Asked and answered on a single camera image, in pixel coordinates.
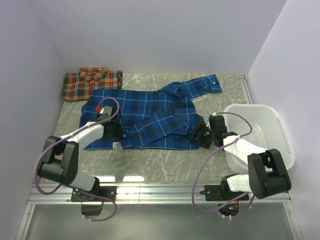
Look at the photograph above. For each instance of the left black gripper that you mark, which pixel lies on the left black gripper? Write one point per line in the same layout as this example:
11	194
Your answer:
119	132

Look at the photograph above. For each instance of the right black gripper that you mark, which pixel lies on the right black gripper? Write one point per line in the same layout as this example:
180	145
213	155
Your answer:
201	141

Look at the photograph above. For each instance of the folded orange plaid shirt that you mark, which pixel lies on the folded orange plaid shirt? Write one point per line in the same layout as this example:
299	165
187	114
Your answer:
80	85

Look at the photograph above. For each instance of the white plastic basin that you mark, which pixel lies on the white plastic basin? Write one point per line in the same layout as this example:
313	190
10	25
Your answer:
268	132

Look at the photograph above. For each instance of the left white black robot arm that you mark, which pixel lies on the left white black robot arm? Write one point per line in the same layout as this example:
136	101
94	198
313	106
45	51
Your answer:
59	161

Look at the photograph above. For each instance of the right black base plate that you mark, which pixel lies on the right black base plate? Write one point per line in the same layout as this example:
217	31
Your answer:
219	193

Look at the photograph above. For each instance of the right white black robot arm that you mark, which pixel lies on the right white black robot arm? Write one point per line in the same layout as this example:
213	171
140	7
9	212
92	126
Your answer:
267	174

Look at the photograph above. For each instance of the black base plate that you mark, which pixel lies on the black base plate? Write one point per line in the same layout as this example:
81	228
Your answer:
219	193
103	191

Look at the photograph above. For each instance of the blue plaid long sleeve shirt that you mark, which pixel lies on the blue plaid long sleeve shirt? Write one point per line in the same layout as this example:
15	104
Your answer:
161	119

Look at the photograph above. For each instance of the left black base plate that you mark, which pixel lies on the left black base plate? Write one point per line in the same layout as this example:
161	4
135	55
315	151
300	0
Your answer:
103	191

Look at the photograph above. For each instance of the aluminium mounting rail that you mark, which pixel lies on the aluminium mounting rail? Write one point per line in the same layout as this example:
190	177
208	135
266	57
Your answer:
139	193

